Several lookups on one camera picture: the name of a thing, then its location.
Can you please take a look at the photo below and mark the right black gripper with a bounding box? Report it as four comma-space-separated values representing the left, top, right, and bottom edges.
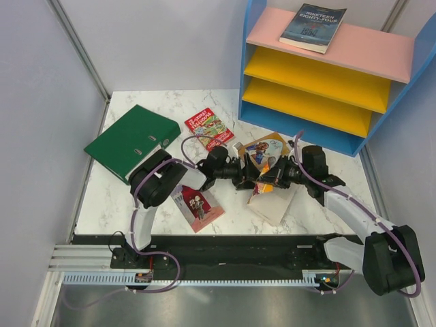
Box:
256, 155, 311, 189

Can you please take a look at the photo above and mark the red Treehouse book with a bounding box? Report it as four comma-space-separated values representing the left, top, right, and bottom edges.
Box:
185, 108, 235, 152

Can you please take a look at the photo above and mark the aluminium corner post right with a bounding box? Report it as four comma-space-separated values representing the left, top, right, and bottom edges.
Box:
380, 0, 409, 33

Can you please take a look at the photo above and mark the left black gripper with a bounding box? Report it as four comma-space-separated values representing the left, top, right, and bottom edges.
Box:
215, 153, 262, 191

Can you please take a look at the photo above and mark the orange Hello book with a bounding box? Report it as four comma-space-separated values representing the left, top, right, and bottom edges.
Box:
238, 132, 290, 171

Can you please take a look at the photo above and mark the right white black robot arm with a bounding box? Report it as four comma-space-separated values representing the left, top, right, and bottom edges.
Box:
250, 146, 425, 297

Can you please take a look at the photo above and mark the green lever arch binder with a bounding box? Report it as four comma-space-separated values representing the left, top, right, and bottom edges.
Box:
84, 105, 181, 184

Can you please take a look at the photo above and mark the aluminium corner post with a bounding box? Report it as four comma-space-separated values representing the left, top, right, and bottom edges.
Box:
47, 0, 112, 102
380, 0, 409, 33

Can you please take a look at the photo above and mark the aluminium corner post left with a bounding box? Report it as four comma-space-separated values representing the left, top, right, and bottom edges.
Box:
47, 0, 112, 102

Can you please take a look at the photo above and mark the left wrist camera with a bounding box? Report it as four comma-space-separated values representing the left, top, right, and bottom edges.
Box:
232, 142, 245, 158

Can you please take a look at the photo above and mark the purple Roald Dahl book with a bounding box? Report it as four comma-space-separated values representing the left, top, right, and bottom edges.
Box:
247, 182, 298, 226

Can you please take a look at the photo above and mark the blue Nineteen Eighty-Four book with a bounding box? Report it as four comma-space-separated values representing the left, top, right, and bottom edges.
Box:
279, 3, 347, 55

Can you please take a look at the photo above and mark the red and pink castle book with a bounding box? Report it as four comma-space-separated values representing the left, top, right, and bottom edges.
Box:
171, 185, 225, 233

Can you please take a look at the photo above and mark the white slotted cable duct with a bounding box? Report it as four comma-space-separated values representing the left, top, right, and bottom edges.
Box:
62, 271, 333, 287

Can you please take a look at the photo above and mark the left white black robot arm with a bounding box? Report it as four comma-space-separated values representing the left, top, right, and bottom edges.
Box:
125, 146, 260, 268

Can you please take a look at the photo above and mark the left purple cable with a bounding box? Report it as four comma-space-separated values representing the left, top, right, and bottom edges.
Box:
63, 136, 212, 311

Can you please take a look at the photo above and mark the colourful wooden bookshelf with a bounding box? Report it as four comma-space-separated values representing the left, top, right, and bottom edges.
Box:
238, 1, 435, 156

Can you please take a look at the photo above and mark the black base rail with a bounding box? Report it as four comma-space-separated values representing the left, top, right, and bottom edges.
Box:
72, 234, 348, 280

